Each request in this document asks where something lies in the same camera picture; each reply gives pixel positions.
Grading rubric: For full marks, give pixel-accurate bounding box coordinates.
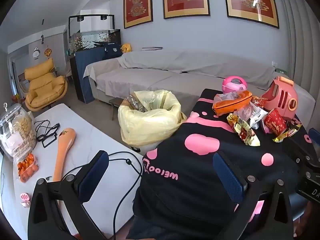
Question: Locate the orange wooden massage hammer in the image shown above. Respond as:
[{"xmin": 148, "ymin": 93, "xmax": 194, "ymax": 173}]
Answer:
[{"xmin": 52, "ymin": 127, "xmax": 77, "ymax": 209}]

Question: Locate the small pink case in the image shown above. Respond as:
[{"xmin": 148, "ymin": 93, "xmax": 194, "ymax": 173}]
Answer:
[{"xmin": 20, "ymin": 192, "xmax": 31, "ymax": 208}]

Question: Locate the grey sofa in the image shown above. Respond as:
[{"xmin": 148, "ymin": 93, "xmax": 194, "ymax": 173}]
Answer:
[{"xmin": 84, "ymin": 49, "xmax": 317, "ymax": 128}]

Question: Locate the pink toy rice cooker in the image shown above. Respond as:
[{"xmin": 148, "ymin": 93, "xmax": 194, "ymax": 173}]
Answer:
[{"xmin": 221, "ymin": 76, "xmax": 248, "ymax": 94}]

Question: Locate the dark blue bag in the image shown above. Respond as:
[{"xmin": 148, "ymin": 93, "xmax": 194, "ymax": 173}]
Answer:
[{"xmin": 104, "ymin": 42, "xmax": 122, "ymax": 61}]

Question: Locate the white snack packet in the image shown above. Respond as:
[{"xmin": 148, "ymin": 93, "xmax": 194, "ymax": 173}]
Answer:
[{"xmin": 236, "ymin": 104, "xmax": 268, "ymax": 130}]

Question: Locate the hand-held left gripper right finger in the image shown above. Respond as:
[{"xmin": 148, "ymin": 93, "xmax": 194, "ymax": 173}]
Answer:
[{"xmin": 212, "ymin": 151, "xmax": 295, "ymax": 240}]

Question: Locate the grey sofa cover cloth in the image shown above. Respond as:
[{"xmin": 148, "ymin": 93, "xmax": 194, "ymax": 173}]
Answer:
[{"xmin": 84, "ymin": 49, "xmax": 278, "ymax": 98}]

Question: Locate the orange snack packet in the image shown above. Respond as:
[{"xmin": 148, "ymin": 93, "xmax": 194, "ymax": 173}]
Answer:
[{"xmin": 212, "ymin": 90, "xmax": 253, "ymax": 117}]

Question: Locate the salmon pink toy basket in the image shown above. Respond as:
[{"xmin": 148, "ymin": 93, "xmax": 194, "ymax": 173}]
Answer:
[{"xmin": 261, "ymin": 76, "xmax": 299, "ymax": 119}]

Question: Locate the glass jar with nuts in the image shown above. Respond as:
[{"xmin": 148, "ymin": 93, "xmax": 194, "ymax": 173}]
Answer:
[{"xmin": 0, "ymin": 102, "xmax": 37, "ymax": 162}]

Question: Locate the wide red framed picture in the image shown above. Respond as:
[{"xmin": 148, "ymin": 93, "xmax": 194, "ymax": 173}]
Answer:
[{"xmin": 222, "ymin": 0, "xmax": 280, "ymax": 29}]

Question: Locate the grey curtain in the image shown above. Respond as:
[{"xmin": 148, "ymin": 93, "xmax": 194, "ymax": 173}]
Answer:
[{"xmin": 282, "ymin": 0, "xmax": 320, "ymax": 130}]

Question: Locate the dark fish tank cabinet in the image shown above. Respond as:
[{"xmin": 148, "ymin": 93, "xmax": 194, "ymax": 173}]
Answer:
[{"xmin": 69, "ymin": 45, "xmax": 123, "ymax": 104}]

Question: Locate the black pink printed cloth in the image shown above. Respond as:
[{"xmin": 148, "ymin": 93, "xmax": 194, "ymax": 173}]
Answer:
[{"xmin": 130, "ymin": 89, "xmax": 313, "ymax": 240}]

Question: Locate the clear box of small oranges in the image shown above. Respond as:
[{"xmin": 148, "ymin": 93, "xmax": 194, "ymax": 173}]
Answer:
[{"xmin": 17, "ymin": 153, "xmax": 40, "ymax": 182}]

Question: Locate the small red snack packet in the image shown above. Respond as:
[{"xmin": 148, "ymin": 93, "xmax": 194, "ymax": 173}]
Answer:
[{"xmin": 251, "ymin": 96, "xmax": 270, "ymax": 110}]

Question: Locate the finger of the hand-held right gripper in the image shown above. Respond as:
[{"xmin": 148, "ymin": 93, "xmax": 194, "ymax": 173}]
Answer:
[
  {"xmin": 290, "ymin": 142, "xmax": 320, "ymax": 170},
  {"xmin": 308, "ymin": 127, "xmax": 320, "ymax": 144}
]

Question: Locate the red gold snack wrapper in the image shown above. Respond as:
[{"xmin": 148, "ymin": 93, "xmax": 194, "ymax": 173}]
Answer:
[{"xmin": 226, "ymin": 113, "xmax": 261, "ymax": 147}]

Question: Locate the person's right forearm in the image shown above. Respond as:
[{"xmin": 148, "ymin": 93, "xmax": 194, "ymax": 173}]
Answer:
[{"xmin": 294, "ymin": 202, "xmax": 313, "ymax": 238}]

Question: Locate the yellow green snack wrapper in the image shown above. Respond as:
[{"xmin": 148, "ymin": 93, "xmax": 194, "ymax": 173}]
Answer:
[{"xmin": 272, "ymin": 124, "xmax": 303, "ymax": 143}]

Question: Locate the yellow armchair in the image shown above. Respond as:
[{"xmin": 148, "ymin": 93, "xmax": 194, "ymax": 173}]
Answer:
[{"xmin": 24, "ymin": 58, "xmax": 68, "ymax": 112}]

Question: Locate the black cable with phone holder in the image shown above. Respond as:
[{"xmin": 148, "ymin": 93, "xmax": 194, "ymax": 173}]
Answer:
[{"xmin": 34, "ymin": 120, "xmax": 61, "ymax": 148}]

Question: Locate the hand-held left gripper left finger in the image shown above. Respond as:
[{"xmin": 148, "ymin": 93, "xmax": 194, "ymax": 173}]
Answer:
[{"xmin": 28, "ymin": 150, "xmax": 110, "ymax": 240}]

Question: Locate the large red snack packet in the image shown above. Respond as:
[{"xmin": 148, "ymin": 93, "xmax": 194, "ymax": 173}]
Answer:
[{"xmin": 262, "ymin": 108, "xmax": 287, "ymax": 133}]

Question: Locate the glass fish tank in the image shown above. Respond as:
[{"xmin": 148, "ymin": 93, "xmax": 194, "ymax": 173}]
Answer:
[{"xmin": 67, "ymin": 29, "xmax": 122, "ymax": 53}]

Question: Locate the narrow red framed picture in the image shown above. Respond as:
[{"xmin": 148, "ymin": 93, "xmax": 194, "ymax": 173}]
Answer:
[{"xmin": 123, "ymin": 0, "xmax": 153, "ymax": 29}]

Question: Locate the black fish tank light frame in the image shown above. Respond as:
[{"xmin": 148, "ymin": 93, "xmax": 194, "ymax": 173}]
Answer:
[{"xmin": 69, "ymin": 14, "xmax": 115, "ymax": 34}]

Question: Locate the small wooden stool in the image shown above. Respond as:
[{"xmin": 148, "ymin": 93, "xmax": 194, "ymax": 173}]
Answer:
[{"xmin": 109, "ymin": 97, "xmax": 124, "ymax": 113}]

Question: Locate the heap of wrappers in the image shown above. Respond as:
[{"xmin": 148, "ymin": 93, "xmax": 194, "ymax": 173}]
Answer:
[{"xmin": 126, "ymin": 93, "xmax": 148, "ymax": 112}]

